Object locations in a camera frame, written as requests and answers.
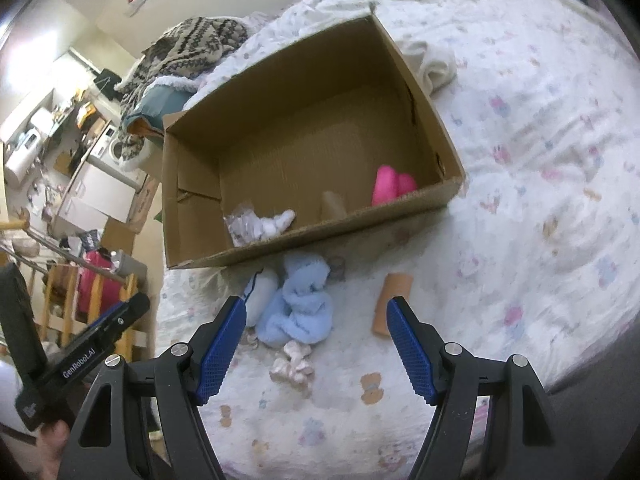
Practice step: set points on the yellow wooden chair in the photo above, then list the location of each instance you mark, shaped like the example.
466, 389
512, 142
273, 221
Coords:
66, 325

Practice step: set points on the teal cushion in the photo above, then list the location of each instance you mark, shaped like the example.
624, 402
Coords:
166, 95

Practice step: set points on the white patterned bed quilt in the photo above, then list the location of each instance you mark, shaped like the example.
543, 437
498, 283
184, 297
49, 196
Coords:
536, 254

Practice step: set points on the brown cardboard box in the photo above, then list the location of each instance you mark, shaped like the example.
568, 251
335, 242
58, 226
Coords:
322, 114

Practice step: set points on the clear labelled plastic bag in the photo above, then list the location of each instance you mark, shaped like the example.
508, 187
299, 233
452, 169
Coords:
244, 225

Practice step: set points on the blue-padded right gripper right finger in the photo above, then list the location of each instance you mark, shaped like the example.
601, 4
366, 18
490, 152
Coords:
521, 440

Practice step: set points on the brown cardboard tube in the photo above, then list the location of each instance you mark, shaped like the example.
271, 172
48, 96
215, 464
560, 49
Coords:
333, 206

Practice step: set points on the white kitchen cabinet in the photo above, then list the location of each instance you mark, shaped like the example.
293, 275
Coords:
91, 198

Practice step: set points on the person's left hand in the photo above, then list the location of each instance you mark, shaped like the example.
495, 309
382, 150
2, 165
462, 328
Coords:
51, 441

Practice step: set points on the light blue plush toy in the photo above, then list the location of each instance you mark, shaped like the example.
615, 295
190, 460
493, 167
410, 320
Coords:
295, 307

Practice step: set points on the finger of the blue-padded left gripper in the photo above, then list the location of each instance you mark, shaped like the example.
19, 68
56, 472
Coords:
136, 307
106, 327

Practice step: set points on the pink rubber duck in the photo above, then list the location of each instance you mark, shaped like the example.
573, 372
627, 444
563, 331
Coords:
389, 185

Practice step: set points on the black hanging garment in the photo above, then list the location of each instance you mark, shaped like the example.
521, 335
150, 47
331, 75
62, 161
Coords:
106, 82

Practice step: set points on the white washing machine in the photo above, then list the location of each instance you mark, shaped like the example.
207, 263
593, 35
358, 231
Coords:
106, 154

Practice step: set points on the brown patterned knit blanket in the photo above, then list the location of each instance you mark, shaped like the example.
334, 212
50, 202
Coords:
186, 50

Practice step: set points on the grey trash bin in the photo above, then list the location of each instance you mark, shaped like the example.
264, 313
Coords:
124, 265

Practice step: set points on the white cloth sock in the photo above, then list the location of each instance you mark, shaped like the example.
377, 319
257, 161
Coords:
266, 228

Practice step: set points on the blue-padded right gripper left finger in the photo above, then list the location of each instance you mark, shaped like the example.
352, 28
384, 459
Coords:
141, 420

